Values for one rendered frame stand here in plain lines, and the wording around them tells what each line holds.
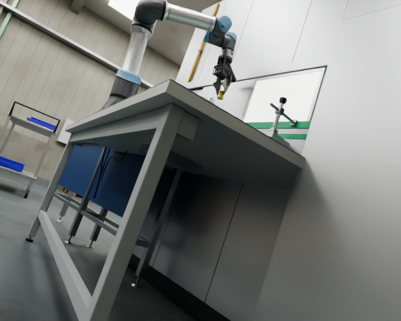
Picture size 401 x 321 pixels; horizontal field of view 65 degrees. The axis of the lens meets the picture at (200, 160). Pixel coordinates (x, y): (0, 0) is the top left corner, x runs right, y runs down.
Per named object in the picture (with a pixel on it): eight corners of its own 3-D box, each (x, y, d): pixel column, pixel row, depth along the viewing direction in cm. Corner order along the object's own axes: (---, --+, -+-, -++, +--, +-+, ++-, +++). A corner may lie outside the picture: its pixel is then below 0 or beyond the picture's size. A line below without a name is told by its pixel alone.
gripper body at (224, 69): (211, 75, 176) (216, 55, 178) (219, 81, 183) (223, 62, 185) (223, 74, 171) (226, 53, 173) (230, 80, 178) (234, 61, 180)
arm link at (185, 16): (139, -15, 147) (233, 13, 163) (136, -2, 158) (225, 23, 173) (137, 8, 146) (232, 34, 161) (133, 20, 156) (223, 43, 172)
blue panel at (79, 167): (162, 232, 177) (187, 162, 184) (136, 224, 166) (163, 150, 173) (74, 189, 300) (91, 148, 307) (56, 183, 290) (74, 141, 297)
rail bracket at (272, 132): (288, 163, 121) (303, 110, 125) (261, 146, 111) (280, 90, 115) (277, 162, 125) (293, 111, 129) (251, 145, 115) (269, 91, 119)
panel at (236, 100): (309, 136, 142) (328, 70, 148) (305, 134, 140) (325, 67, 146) (190, 134, 212) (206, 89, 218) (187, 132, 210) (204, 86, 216)
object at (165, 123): (51, 420, 63) (172, 102, 75) (25, 239, 193) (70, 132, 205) (94, 418, 68) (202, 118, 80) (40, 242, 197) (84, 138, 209)
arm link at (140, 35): (109, 97, 149) (138, -3, 158) (107, 105, 164) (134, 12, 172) (133, 105, 153) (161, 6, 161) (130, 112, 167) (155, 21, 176)
